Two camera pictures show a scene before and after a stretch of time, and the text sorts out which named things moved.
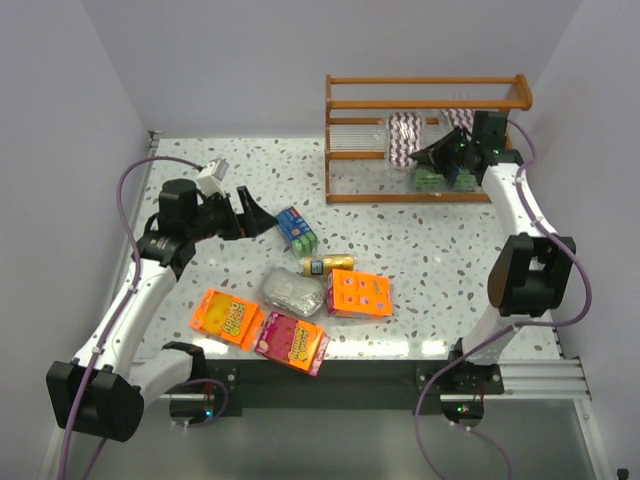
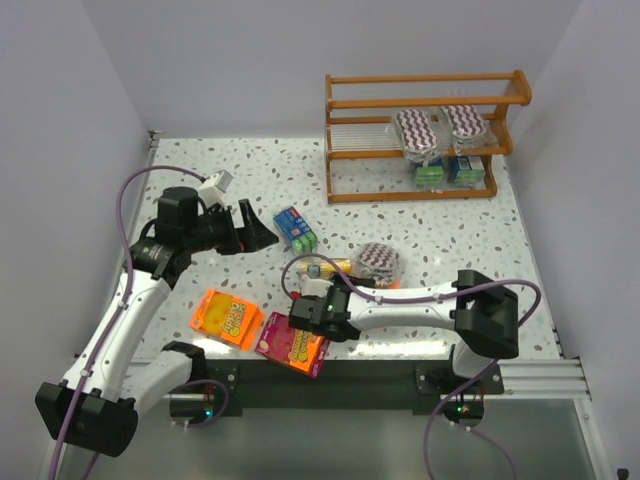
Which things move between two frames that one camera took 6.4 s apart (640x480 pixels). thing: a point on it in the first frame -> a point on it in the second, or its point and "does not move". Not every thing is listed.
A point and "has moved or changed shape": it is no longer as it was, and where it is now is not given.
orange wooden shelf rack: (417, 140) does not move
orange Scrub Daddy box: (229, 318) does not move
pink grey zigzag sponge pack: (461, 117) does not move
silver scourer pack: (292, 291) -> (379, 261)
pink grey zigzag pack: (405, 134) has moved or changed shape
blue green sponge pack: (296, 232) does not move
